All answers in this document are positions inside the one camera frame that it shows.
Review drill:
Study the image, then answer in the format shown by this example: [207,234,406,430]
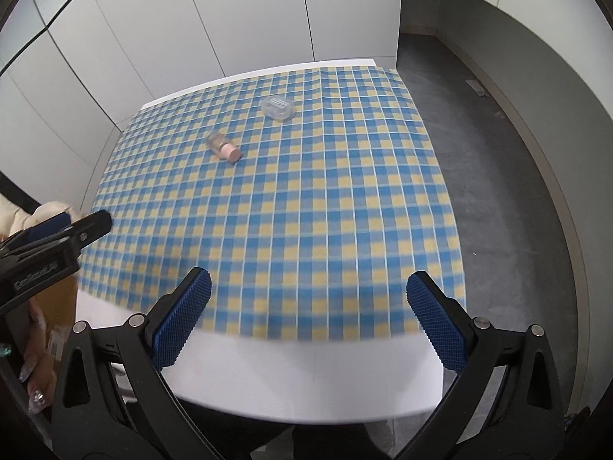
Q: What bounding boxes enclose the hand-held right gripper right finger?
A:
[405,269,568,460]

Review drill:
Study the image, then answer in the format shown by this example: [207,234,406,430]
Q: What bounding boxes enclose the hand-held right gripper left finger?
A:
[49,267,214,460]

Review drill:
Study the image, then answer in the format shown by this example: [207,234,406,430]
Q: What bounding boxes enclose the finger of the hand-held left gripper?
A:
[0,212,74,249]
[10,208,114,258]

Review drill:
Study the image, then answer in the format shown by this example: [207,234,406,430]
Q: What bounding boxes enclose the brown cardboard box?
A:
[30,273,80,365]

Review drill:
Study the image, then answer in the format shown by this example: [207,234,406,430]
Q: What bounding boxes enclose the small purple tube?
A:
[206,133,241,163]

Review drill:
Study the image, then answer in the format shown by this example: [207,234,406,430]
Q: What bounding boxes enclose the person's left hand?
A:
[19,299,61,415]

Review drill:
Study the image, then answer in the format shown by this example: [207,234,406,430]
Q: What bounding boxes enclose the cream padded chair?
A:
[0,192,84,235]

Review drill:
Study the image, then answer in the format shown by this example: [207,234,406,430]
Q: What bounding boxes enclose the person's black trousers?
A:
[184,400,398,460]

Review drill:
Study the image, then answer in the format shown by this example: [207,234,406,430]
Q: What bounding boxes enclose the blue yellow checked tablecloth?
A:
[77,64,467,341]

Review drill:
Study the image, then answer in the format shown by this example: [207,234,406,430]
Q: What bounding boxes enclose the white wall cabinets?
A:
[0,0,402,154]

